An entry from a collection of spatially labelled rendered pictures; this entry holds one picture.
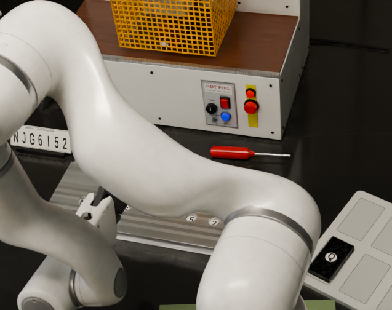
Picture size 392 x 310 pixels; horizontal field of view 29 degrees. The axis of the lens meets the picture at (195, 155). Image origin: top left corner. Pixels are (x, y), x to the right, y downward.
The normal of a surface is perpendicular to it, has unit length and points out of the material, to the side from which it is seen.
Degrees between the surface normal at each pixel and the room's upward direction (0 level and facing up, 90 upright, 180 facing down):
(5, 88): 52
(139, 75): 90
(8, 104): 70
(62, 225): 30
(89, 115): 35
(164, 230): 0
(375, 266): 0
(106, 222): 85
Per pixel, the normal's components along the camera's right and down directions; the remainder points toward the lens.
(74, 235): 0.47, -0.53
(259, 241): 0.04, -0.68
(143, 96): -0.29, 0.69
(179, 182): 0.40, 0.09
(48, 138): -0.30, 0.32
